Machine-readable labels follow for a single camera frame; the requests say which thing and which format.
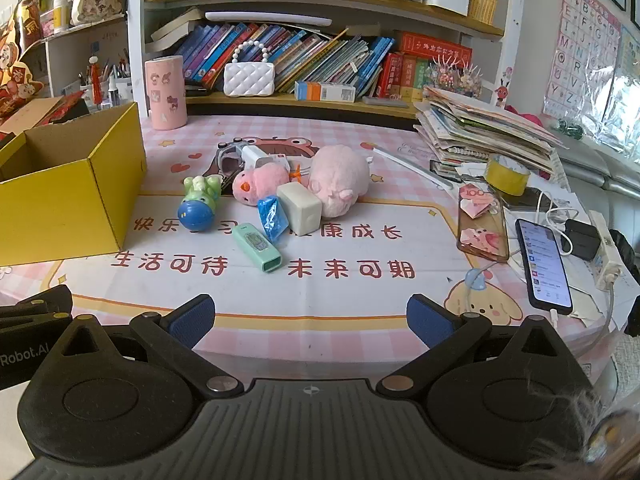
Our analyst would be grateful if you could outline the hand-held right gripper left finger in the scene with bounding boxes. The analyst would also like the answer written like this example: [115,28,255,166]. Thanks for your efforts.
[47,294,246,397]

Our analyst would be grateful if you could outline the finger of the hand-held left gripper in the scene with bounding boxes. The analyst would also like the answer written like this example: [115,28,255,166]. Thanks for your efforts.
[0,285,74,332]

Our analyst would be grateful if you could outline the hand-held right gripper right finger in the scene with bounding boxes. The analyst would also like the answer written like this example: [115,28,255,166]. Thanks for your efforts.
[376,294,586,396]

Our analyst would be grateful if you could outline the yellow cardboard box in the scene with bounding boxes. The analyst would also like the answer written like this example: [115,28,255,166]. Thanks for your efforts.
[0,101,148,267]

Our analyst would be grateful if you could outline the green dinosaur toy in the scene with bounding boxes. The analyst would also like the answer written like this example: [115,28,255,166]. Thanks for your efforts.
[178,175,223,233]

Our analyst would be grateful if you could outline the blue plastic packet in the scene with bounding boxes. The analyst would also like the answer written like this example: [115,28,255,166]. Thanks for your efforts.
[257,195,290,243]

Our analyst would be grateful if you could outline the pink plush chick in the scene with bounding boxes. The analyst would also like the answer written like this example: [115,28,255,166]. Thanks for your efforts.
[231,162,291,207]

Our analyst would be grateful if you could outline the pink plush pig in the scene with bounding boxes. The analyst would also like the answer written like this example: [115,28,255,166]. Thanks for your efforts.
[307,145,372,218]

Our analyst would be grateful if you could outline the mint green correction tape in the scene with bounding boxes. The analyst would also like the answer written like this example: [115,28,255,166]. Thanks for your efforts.
[231,223,283,274]

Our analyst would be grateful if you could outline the clear phone case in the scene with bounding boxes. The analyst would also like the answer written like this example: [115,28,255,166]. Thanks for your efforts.
[457,185,511,262]

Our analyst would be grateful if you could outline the black smartphone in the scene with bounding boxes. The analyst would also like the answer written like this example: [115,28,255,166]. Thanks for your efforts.
[516,218,573,316]

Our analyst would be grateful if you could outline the dark flat device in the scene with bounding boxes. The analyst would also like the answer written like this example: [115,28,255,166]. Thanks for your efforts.
[501,187,553,211]

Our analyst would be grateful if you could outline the white block eraser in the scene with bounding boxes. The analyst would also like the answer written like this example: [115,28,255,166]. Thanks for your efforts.
[276,182,322,233]

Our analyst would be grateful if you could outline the white plastic ruler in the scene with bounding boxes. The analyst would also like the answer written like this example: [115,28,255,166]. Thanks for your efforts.
[372,146,453,188]

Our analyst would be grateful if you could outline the white paper sheets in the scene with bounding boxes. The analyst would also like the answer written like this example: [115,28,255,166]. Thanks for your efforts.
[550,255,626,326]

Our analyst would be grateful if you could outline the yellow tape roll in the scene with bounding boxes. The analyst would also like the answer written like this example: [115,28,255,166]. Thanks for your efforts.
[486,155,531,196]

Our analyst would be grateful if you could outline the black power adapter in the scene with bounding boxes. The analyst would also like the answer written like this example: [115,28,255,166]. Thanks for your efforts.
[560,220,601,261]

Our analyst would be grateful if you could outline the white charger plug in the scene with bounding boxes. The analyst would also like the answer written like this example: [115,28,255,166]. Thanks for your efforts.
[241,147,289,172]

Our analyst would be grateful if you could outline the brown cardboard sheet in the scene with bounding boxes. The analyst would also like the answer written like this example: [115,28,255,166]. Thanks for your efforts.
[0,97,66,136]

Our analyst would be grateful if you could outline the white power strip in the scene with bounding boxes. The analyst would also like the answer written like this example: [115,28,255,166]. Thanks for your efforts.
[590,210,623,291]

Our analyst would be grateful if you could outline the stack of papers and booklets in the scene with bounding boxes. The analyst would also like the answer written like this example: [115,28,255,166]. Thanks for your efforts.
[414,85,568,183]

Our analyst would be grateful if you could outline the pink cloth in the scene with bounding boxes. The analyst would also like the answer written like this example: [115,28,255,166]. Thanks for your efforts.
[505,105,551,131]

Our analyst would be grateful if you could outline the pink printed cylinder container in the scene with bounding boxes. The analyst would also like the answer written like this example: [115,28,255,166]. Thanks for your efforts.
[145,56,188,131]

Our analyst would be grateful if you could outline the pen cup with pens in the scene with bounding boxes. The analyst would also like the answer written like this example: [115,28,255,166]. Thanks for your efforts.
[77,60,133,109]

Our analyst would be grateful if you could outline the red tassel ornament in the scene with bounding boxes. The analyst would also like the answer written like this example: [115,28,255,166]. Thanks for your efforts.
[89,56,103,103]

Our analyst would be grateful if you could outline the red gold festive cutout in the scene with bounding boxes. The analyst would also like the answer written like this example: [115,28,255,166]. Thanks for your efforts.
[0,0,48,116]

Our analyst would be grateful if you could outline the green glass bottle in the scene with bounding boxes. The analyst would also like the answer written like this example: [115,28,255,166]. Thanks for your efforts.
[555,119,586,140]

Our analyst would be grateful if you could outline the crystal bead crown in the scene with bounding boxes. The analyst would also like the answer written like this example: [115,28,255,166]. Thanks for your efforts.
[429,55,485,92]

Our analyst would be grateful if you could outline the red dictionary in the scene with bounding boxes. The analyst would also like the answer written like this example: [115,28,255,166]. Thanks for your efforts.
[377,52,405,99]

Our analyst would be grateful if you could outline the blue orange white carton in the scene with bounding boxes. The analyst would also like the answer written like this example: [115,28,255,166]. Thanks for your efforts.
[294,81,357,103]

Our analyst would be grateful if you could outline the white side shelf unit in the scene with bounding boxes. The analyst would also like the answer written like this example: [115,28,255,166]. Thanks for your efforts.
[20,15,132,108]

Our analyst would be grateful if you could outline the long red book box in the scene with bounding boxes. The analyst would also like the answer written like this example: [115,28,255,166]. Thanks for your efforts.
[397,31,473,63]

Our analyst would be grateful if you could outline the thick paperback book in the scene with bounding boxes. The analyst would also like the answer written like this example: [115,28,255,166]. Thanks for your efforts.
[145,35,187,54]
[150,7,206,43]

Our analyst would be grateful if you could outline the row of leaning picture books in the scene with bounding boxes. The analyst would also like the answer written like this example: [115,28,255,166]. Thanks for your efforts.
[175,22,396,96]

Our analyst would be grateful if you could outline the white jar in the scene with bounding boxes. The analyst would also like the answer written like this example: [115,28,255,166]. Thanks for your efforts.
[52,0,71,33]

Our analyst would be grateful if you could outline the long white flat board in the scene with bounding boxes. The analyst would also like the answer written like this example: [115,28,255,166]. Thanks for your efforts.
[205,10,333,27]

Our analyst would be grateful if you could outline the white charging cable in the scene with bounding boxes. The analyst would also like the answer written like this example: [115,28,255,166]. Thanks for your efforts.
[549,280,618,356]

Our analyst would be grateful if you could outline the white quilted pearl-handle handbag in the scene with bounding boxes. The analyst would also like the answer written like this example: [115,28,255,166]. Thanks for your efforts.
[223,40,277,97]

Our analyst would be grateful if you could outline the plastic covered wall poster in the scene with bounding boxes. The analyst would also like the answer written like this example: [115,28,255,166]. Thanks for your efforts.
[612,25,640,131]

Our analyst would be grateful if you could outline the alphabet wall poster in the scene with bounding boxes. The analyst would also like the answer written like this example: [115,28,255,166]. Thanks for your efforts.
[542,0,623,121]

